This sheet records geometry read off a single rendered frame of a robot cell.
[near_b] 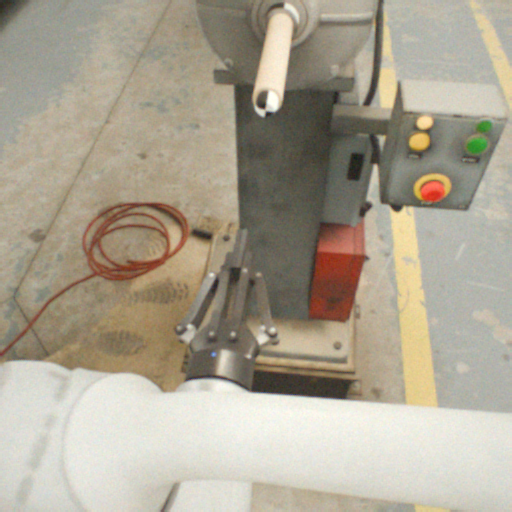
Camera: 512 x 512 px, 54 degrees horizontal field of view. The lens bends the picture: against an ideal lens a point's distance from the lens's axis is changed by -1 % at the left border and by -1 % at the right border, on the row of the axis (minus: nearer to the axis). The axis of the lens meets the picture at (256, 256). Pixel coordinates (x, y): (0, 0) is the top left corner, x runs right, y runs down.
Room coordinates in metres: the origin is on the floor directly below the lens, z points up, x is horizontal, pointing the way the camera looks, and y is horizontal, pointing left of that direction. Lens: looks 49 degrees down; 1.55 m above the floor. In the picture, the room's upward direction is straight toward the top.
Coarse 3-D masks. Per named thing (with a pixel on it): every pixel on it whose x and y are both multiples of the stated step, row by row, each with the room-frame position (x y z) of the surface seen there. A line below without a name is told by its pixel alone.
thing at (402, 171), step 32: (416, 96) 0.70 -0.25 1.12; (448, 96) 0.70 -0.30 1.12; (480, 96) 0.70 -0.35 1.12; (416, 128) 0.66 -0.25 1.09; (448, 128) 0.65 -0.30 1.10; (384, 160) 0.71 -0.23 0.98; (416, 160) 0.66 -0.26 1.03; (448, 160) 0.65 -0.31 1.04; (480, 160) 0.64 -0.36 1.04; (384, 192) 0.66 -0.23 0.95; (416, 192) 0.65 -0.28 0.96; (448, 192) 0.65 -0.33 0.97
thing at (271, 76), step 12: (276, 24) 0.63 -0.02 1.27; (288, 24) 0.64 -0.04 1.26; (276, 36) 0.60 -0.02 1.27; (288, 36) 0.61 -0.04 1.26; (264, 48) 0.58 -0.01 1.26; (276, 48) 0.57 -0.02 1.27; (288, 48) 0.59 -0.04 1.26; (264, 60) 0.55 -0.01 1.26; (276, 60) 0.54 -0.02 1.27; (264, 72) 0.52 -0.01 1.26; (276, 72) 0.52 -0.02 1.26; (264, 84) 0.49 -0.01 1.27; (276, 84) 0.49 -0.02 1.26
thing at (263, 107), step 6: (264, 90) 0.48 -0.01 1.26; (258, 96) 0.48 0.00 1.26; (264, 96) 0.47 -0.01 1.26; (270, 96) 0.47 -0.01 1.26; (276, 96) 0.48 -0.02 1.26; (258, 102) 0.47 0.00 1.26; (264, 102) 0.46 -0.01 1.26; (270, 102) 0.47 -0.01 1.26; (276, 102) 0.47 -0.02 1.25; (258, 108) 0.46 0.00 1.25; (264, 108) 0.46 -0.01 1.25; (270, 108) 0.46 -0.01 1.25; (276, 108) 0.47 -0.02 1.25; (264, 114) 0.46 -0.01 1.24; (270, 114) 0.46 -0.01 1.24
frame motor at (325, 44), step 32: (224, 0) 0.71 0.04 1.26; (256, 0) 0.69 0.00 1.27; (288, 0) 0.68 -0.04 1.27; (320, 0) 0.69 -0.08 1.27; (352, 0) 0.69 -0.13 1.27; (224, 32) 0.71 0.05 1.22; (256, 32) 0.69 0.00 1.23; (320, 32) 0.69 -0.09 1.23; (352, 32) 0.69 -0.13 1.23; (224, 64) 0.71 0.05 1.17; (256, 64) 0.70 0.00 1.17; (288, 64) 0.69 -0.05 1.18; (320, 64) 0.69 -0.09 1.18
